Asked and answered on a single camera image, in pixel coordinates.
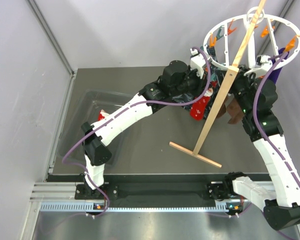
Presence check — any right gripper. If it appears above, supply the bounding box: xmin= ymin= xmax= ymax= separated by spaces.
xmin=215 ymin=65 xmax=255 ymax=116

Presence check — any dark patterned sock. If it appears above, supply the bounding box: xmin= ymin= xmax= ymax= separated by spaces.
xmin=172 ymin=47 xmax=226 ymax=119

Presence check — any brown sock with stripes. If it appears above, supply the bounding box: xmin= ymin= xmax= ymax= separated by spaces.
xmin=226 ymin=98 xmax=244 ymax=125

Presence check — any red snowflake sock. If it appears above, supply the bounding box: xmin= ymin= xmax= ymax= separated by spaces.
xmin=97 ymin=109 xmax=110 ymax=121
xmin=189 ymin=87 xmax=214 ymax=121

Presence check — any white round sock hanger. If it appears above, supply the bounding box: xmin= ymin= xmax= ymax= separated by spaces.
xmin=203 ymin=7 xmax=300 ymax=76

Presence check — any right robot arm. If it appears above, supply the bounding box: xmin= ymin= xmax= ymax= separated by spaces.
xmin=223 ymin=70 xmax=300 ymax=231

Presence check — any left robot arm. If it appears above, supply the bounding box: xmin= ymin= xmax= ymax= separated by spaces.
xmin=81 ymin=47 xmax=211 ymax=199

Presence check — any wooden hanger stand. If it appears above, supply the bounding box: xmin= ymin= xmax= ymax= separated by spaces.
xmin=169 ymin=0 xmax=266 ymax=168

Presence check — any orange clothespin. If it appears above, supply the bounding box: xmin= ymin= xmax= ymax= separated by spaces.
xmin=208 ymin=33 xmax=218 ymax=48
xmin=284 ymin=34 xmax=299 ymax=52

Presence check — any purple sock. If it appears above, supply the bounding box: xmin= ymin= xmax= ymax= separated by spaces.
xmin=268 ymin=48 xmax=290 ymax=85

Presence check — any teal clothespin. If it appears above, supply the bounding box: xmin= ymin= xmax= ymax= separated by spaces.
xmin=215 ymin=25 xmax=224 ymax=41

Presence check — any clear plastic bin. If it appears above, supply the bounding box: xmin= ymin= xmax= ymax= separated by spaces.
xmin=56 ymin=88 xmax=133 ymax=166

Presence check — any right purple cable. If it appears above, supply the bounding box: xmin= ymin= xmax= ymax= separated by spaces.
xmin=253 ymin=51 xmax=300 ymax=238

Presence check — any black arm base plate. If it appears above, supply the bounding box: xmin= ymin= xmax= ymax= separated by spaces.
xmin=74 ymin=181 xmax=243 ymax=201

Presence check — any aluminium frame rail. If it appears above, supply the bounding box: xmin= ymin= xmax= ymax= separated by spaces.
xmin=19 ymin=181 xmax=300 ymax=240

